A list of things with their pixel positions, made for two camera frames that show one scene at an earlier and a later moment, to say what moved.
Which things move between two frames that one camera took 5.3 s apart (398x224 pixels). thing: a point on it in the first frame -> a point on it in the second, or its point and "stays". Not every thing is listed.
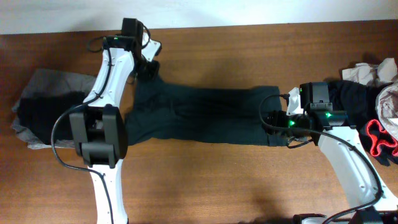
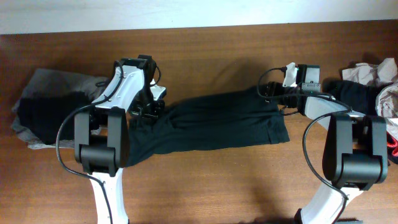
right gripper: (275, 117) -> (272, 89)
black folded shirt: (37, 114) stays
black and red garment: (357, 101) stays
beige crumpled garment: (386, 106) stays
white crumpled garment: (365, 74) stays
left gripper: (148, 69) -> (148, 109)
